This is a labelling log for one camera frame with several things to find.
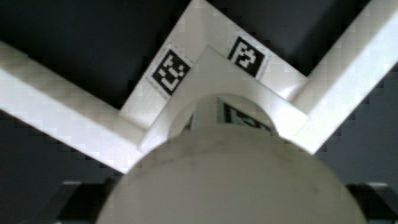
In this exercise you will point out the white L-shaped corner fence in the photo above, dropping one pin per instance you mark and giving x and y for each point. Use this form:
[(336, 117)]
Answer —
[(66, 113)]

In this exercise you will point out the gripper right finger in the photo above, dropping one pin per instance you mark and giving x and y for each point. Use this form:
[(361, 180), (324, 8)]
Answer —
[(377, 200)]

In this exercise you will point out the white lamp base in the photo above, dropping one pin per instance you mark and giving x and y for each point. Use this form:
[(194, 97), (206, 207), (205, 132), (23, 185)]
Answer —
[(212, 62)]

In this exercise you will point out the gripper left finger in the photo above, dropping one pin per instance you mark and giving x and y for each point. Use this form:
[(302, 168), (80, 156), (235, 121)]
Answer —
[(84, 204)]

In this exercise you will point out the white lamp bulb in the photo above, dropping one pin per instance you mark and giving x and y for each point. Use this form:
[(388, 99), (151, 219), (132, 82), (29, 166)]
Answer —
[(224, 175)]

